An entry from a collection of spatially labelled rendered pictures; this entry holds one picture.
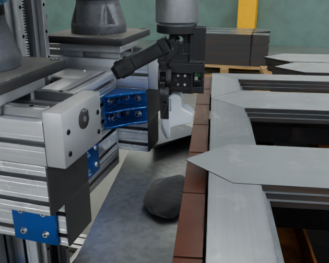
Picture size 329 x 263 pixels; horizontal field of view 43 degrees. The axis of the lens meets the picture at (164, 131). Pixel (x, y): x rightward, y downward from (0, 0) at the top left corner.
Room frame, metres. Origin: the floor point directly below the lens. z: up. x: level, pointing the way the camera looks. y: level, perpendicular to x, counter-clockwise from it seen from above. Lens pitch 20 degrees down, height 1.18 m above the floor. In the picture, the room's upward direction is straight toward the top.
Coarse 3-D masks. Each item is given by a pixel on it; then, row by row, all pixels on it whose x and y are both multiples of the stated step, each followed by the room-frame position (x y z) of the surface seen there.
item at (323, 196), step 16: (240, 80) 1.41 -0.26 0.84; (256, 80) 1.40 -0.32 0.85; (272, 80) 1.40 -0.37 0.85; (256, 112) 1.07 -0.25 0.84; (272, 112) 1.07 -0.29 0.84; (288, 112) 1.06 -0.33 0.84; (304, 112) 1.06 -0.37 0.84; (320, 112) 1.05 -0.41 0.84; (272, 192) 0.63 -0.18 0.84; (288, 192) 0.63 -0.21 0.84; (304, 192) 0.63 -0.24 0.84; (320, 192) 0.62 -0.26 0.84; (304, 208) 0.61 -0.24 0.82; (320, 208) 0.61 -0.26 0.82; (272, 224) 0.53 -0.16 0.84
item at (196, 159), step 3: (201, 153) 0.77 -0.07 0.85; (195, 156) 0.75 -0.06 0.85; (198, 156) 0.75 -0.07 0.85; (186, 159) 0.74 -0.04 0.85; (189, 159) 0.74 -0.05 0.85; (192, 159) 0.74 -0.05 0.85; (195, 159) 0.74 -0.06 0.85; (198, 159) 0.74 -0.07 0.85; (192, 162) 0.72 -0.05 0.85; (195, 162) 0.72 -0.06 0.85; (198, 162) 0.72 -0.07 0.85; (198, 165) 0.71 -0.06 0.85
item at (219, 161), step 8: (208, 152) 0.77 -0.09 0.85; (216, 152) 0.77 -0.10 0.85; (224, 152) 0.77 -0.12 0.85; (208, 160) 0.73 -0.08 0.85; (216, 160) 0.73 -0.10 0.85; (224, 160) 0.73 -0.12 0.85; (208, 168) 0.70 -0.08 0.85; (216, 168) 0.70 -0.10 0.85; (224, 168) 0.70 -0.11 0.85; (232, 168) 0.70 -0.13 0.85; (224, 176) 0.66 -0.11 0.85; (232, 176) 0.66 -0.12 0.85
